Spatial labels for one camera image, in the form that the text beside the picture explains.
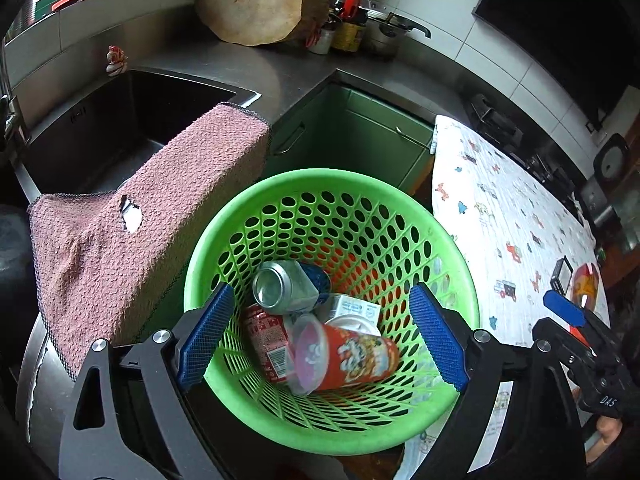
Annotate pink dish cloth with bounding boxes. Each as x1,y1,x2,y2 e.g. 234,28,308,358
27,102,273,381

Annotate green box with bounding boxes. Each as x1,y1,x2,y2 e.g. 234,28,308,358
31,0,68,23

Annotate yellow tin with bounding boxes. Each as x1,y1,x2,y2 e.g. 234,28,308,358
332,21,367,54

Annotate white milk carton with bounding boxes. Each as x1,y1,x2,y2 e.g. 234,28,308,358
320,294,382,335

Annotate steel pressure cooker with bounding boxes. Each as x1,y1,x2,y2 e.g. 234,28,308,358
365,2,432,62

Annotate black range hood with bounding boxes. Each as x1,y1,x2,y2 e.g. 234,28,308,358
472,0,640,126

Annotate steel sink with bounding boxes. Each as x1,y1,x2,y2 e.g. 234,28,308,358
15,67,261,196

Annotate steel faucet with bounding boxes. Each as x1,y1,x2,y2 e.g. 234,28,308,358
0,75,27,153

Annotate white printed tablecloth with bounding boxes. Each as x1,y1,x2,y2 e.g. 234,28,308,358
395,115,612,480

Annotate person's right hand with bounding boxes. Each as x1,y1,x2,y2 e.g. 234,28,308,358
585,415,626,465

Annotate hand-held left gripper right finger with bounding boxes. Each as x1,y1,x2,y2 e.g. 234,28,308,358
409,282,586,480

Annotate small white jar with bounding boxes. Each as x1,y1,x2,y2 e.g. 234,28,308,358
307,27,336,56

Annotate green cabinet doors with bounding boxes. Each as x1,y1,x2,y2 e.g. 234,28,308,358
260,84,436,196

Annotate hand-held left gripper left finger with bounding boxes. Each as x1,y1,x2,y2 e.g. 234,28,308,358
59,284,236,480

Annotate red printed plastic cup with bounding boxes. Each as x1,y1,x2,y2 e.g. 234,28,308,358
287,316,401,397

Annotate silver and blue drink can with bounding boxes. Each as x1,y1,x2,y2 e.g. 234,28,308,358
252,261,332,313

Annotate round wooden chopping block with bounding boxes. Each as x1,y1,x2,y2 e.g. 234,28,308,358
194,0,332,48

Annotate black gas stove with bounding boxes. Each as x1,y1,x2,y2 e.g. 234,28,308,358
465,92,587,196

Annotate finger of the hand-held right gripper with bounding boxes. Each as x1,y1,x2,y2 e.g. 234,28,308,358
543,290,588,328

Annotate red drink can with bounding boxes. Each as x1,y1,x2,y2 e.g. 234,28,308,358
243,305,297,386

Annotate green plastic basket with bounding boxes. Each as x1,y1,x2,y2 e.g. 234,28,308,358
182,167,481,456

